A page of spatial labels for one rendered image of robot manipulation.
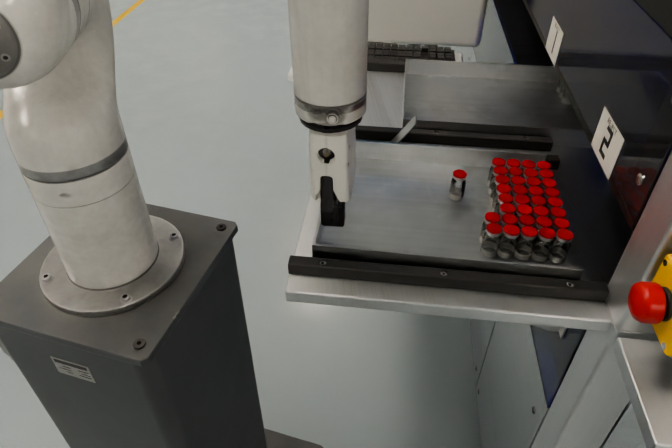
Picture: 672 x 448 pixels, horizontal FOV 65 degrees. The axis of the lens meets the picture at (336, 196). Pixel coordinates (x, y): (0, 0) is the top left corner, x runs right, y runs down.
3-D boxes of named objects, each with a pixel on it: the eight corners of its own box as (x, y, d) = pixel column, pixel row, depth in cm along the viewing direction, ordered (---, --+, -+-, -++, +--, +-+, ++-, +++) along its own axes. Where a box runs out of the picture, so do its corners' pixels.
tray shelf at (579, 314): (556, 79, 118) (558, 72, 117) (675, 338, 64) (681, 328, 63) (343, 68, 123) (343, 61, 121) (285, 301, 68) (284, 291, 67)
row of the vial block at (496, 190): (499, 181, 85) (505, 157, 82) (514, 260, 71) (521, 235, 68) (485, 180, 85) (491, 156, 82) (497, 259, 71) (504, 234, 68)
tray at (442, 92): (563, 82, 113) (568, 66, 111) (595, 148, 93) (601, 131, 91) (404, 73, 116) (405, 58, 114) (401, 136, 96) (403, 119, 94)
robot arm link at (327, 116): (363, 111, 57) (362, 135, 59) (369, 75, 64) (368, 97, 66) (286, 107, 58) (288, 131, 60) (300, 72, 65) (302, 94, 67)
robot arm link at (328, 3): (291, 72, 65) (295, 109, 57) (283, -42, 56) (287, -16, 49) (359, 68, 65) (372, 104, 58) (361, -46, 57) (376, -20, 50)
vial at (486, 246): (495, 247, 73) (502, 222, 70) (497, 259, 71) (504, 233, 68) (479, 246, 73) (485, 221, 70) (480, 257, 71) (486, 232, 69)
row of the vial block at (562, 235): (542, 184, 84) (550, 160, 81) (566, 265, 70) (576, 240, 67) (528, 183, 84) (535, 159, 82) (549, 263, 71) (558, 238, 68)
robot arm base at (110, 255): (8, 298, 69) (-57, 185, 57) (99, 208, 83) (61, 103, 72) (136, 332, 64) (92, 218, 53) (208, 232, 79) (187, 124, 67)
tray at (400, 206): (541, 171, 87) (546, 153, 85) (575, 289, 67) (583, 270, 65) (337, 156, 91) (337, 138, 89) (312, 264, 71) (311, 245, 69)
